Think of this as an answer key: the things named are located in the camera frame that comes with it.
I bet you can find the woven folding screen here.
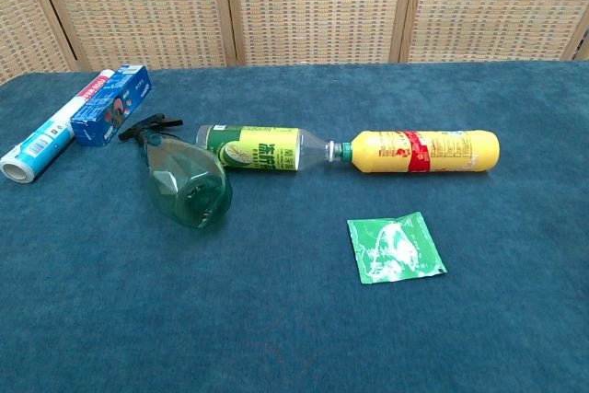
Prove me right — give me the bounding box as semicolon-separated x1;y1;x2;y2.
0;0;589;87

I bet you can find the green transparent spray bottle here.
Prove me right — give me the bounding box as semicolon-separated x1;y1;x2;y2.
118;112;235;232

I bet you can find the clear bottle with green label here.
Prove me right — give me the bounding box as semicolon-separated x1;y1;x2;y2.
196;123;345;174

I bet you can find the blue toothpaste box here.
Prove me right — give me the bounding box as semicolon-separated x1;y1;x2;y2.
69;64;152;148

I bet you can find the white roll with blue label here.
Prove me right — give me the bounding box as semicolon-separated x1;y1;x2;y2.
0;68;116;183

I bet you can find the yellow bottle with red label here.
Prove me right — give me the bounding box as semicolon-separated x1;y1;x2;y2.
342;129;501;175

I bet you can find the green foil packet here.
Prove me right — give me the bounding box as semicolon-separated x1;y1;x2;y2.
346;211;448;284

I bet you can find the blue table cloth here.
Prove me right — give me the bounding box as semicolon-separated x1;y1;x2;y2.
0;59;589;393

